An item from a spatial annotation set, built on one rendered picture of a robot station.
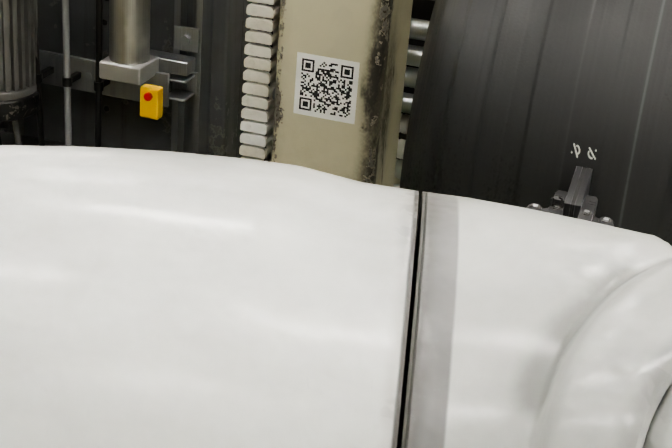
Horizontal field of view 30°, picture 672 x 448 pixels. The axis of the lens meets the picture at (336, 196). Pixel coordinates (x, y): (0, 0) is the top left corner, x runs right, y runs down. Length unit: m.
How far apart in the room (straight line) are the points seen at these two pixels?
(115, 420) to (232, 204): 0.06
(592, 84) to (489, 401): 0.93
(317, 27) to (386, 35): 0.08
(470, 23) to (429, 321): 0.96
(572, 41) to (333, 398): 0.95
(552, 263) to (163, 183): 0.09
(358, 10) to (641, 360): 1.18
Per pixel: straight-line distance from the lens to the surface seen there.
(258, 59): 1.48
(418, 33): 1.83
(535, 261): 0.29
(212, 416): 0.27
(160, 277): 0.28
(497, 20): 1.22
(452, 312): 0.28
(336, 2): 1.42
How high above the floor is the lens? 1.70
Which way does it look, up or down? 24 degrees down
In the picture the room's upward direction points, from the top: 5 degrees clockwise
